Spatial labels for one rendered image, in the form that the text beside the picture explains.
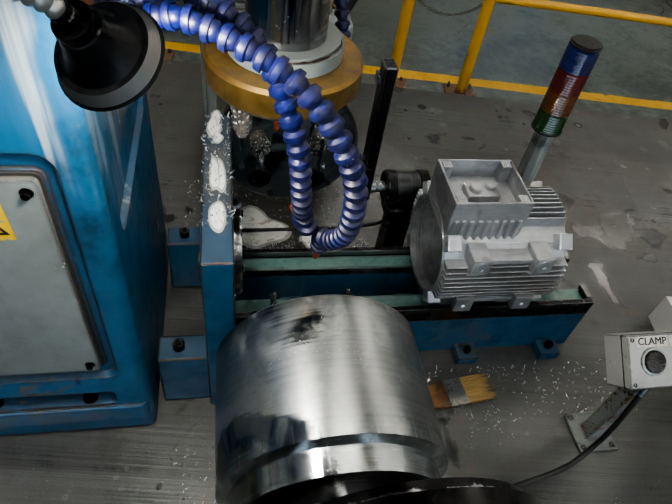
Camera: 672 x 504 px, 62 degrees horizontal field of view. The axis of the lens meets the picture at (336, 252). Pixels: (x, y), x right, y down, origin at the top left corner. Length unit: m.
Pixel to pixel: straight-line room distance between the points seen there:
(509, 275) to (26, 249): 0.64
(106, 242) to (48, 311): 0.13
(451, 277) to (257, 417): 0.40
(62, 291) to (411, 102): 1.20
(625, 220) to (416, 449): 1.05
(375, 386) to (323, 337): 0.07
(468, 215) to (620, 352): 0.27
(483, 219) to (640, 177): 0.90
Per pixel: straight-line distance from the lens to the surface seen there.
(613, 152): 1.74
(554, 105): 1.20
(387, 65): 0.85
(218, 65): 0.63
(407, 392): 0.60
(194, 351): 0.87
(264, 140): 0.96
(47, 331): 0.74
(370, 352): 0.59
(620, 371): 0.85
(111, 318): 0.71
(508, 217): 0.86
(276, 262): 0.97
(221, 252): 0.68
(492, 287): 0.90
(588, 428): 1.07
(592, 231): 1.44
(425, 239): 1.00
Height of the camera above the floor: 1.65
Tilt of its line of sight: 47 degrees down
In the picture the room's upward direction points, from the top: 10 degrees clockwise
